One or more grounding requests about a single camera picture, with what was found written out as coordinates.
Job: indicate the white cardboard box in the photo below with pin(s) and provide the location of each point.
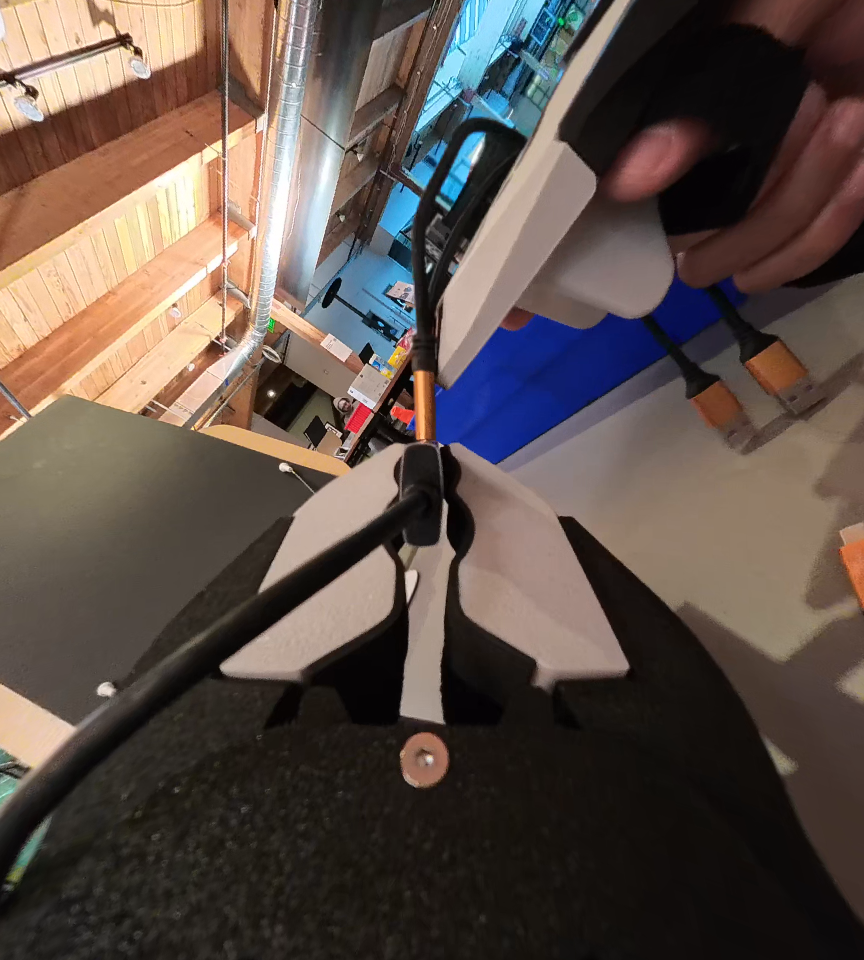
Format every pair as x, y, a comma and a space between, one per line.
370, 386

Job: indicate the silver ventilation duct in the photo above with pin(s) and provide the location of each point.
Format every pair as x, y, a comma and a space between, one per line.
282, 150

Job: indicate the blue storage bin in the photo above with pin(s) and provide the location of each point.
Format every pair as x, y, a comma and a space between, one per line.
552, 390

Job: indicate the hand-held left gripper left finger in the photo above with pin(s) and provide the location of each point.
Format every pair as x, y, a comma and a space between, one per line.
327, 600

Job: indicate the black ceiling track light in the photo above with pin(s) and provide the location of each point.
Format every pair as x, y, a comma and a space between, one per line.
26, 101

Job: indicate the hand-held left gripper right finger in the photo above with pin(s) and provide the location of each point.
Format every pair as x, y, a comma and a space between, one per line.
544, 592

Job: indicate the person's right hand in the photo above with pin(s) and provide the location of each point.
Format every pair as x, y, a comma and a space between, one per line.
852, 112

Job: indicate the black board wooden frame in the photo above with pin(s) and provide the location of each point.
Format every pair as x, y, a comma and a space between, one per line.
101, 540

